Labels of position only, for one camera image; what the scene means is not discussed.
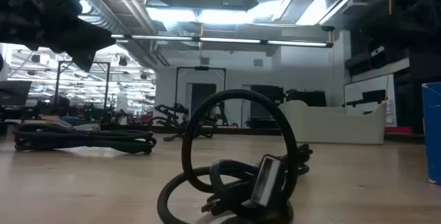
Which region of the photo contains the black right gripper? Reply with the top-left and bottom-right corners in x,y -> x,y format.
391,0 -> 441,45

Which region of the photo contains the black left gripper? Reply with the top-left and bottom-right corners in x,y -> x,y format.
0,0 -> 116,72

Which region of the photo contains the black USB-C cable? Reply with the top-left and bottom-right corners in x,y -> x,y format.
12,122 -> 158,155
157,88 -> 314,224

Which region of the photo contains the white board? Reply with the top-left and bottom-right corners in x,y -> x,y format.
343,73 -> 397,127

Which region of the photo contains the black monitor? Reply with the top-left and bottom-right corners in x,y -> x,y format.
0,80 -> 32,107

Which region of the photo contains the blue game controller box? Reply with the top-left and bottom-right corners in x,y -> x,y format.
422,81 -> 441,185

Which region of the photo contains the red object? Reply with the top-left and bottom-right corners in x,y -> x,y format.
384,125 -> 414,135

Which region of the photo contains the long ceiling light bar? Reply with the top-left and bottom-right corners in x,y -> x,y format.
110,33 -> 334,49

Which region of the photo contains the black screens row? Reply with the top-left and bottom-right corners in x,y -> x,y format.
249,84 -> 327,108

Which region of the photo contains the grey plastic bin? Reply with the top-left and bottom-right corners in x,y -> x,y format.
278,99 -> 387,145

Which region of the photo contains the black background rig frame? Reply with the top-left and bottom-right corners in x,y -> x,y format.
174,65 -> 227,127
56,60 -> 112,114

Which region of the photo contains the silver ventilation duct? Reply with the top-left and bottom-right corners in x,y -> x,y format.
44,0 -> 166,67

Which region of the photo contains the black wall shelf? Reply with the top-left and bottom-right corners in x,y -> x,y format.
345,41 -> 411,77

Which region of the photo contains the black aluminium table frame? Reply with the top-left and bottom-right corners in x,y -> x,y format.
0,122 -> 427,145

